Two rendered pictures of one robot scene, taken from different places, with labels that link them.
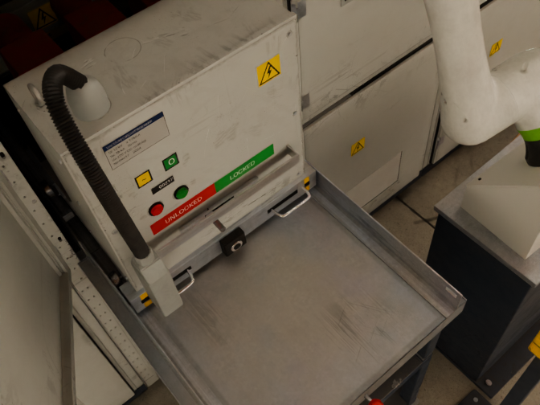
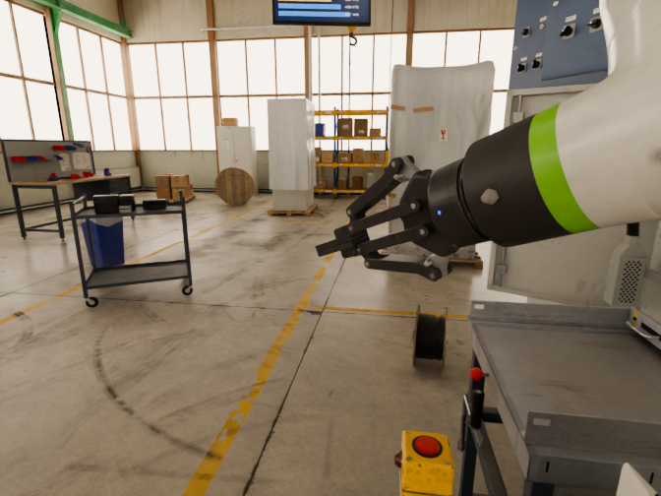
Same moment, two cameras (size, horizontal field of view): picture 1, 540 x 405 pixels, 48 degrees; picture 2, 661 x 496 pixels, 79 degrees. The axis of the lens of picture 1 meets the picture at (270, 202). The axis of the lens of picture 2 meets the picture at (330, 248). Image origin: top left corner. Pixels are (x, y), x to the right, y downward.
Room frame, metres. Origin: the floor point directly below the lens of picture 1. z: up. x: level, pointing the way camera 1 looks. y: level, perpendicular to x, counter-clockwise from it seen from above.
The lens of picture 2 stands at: (0.69, -1.09, 1.39)
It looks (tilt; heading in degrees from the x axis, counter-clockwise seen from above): 14 degrees down; 131
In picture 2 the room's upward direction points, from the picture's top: straight up
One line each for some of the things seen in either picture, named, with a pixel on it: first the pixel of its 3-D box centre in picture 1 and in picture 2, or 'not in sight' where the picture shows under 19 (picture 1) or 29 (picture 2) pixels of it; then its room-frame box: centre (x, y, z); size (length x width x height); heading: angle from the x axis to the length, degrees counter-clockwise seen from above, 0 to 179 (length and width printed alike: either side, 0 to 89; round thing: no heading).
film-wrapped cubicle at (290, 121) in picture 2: not in sight; (293, 157); (-5.69, 4.94, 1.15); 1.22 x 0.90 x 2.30; 125
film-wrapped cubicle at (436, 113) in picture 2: not in sight; (434, 167); (-1.66, 3.49, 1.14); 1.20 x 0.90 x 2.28; 30
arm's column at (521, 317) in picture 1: (497, 272); not in sight; (0.86, -0.68, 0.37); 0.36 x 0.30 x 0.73; 123
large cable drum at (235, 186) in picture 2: not in sight; (234, 186); (-7.57, 4.72, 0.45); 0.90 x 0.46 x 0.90; 64
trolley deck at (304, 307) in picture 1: (263, 286); (633, 386); (0.68, 0.04, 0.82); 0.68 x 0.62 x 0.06; 33
